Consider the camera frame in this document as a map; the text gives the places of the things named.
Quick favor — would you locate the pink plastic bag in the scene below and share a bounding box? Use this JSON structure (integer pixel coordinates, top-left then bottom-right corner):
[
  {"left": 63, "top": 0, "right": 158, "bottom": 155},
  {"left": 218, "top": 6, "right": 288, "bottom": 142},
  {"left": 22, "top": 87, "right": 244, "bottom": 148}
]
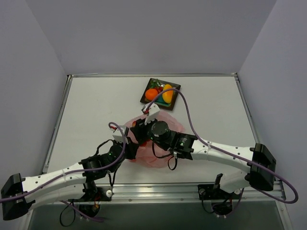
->
[{"left": 125, "top": 111, "right": 185, "bottom": 168}]

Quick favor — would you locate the yellow fake mango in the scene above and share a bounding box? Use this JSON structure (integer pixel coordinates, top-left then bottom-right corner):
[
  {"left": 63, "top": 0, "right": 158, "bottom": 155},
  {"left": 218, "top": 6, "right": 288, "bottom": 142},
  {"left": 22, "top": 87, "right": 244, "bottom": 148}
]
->
[{"left": 162, "top": 84, "right": 174, "bottom": 104}]

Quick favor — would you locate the orange fake tangerine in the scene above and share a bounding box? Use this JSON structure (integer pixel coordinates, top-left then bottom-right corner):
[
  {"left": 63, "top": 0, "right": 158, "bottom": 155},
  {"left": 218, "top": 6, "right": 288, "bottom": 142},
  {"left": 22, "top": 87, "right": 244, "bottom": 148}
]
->
[{"left": 145, "top": 88, "right": 158, "bottom": 101}]

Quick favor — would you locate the red cherry tomato bunch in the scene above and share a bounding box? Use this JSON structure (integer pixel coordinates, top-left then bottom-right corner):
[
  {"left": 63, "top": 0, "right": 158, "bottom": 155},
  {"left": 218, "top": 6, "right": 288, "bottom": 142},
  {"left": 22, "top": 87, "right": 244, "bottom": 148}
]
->
[{"left": 150, "top": 79, "right": 164, "bottom": 93}]

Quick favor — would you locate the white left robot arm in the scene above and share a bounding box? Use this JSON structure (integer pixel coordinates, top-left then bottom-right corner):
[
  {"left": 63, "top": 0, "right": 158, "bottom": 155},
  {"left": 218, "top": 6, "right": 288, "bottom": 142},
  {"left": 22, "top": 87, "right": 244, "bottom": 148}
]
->
[{"left": 0, "top": 138, "right": 139, "bottom": 221}]

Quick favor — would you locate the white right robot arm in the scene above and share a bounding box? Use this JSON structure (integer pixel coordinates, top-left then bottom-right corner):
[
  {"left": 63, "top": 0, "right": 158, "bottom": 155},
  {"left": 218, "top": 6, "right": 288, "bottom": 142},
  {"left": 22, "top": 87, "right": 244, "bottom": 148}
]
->
[{"left": 130, "top": 119, "right": 276, "bottom": 194}]

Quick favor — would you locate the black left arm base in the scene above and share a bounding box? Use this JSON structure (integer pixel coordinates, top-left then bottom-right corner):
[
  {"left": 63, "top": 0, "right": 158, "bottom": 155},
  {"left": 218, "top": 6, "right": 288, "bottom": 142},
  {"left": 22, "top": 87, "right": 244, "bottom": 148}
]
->
[{"left": 76, "top": 185, "right": 113, "bottom": 218}]

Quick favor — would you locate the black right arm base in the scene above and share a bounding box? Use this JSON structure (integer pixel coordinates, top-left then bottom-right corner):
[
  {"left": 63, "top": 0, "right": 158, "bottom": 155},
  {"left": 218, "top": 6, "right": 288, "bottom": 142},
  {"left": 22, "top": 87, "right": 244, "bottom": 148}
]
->
[{"left": 198, "top": 184, "right": 244, "bottom": 218}]

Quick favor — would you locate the dark square teal plate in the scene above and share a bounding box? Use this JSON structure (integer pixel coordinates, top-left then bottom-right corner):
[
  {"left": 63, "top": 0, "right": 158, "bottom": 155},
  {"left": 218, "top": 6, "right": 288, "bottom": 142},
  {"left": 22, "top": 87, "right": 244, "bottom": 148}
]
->
[{"left": 140, "top": 78, "right": 181, "bottom": 111}]

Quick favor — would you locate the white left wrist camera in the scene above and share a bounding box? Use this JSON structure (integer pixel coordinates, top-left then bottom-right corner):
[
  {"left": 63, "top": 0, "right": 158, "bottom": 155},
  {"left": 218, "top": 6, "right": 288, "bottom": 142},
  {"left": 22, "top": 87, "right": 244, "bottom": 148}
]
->
[{"left": 112, "top": 126, "right": 129, "bottom": 143}]

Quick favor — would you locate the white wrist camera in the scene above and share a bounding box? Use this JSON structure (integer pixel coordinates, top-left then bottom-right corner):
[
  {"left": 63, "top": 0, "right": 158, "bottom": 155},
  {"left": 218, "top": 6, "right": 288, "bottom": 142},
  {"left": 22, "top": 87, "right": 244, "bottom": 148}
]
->
[
  {"left": 141, "top": 103, "right": 160, "bottom": 125},
  {"left": 112, "top": 126, "right": 129, "bottom": 143}
]

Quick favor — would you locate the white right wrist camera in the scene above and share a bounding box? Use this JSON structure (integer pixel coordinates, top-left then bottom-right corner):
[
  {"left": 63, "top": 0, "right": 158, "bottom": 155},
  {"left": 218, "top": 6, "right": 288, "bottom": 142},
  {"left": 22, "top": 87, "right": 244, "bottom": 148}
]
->
[{"left": 141, "top": 103, "right": 160, "bottom": 125}]

